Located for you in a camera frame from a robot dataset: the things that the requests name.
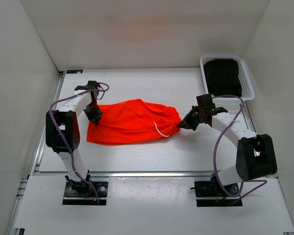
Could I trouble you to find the orange shorts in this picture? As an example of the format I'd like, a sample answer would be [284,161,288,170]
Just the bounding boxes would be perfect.
[86,99,181,145]

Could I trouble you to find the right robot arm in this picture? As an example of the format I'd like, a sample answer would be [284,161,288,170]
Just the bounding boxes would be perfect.
[177,94,278,196]

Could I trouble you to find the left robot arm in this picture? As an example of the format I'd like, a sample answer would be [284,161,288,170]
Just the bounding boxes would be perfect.
[45,81,109,196]

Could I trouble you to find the black shorts in basket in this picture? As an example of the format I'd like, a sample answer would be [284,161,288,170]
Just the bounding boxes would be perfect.
[203,59,242,97]

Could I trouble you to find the white plastic basket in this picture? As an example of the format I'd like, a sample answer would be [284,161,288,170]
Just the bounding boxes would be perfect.
[200,54,255,110]

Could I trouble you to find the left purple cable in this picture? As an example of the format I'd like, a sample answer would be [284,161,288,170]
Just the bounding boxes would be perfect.
[49,82,110,205]

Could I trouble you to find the purple cable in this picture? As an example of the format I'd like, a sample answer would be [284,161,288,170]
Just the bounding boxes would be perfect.
[49,82,110,205]
[214,94,268,206]

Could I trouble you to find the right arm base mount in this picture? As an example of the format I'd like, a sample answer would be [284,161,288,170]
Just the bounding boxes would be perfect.
[190,171,243,208]

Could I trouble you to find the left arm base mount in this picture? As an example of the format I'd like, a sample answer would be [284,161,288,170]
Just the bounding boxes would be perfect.
[62,175,108,206]

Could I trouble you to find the aluminium front rail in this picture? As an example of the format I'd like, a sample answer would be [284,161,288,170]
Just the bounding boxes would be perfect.
[31,170,268,178]

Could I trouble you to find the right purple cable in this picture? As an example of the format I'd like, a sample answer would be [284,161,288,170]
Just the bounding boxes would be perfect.
[214,94,268,206]

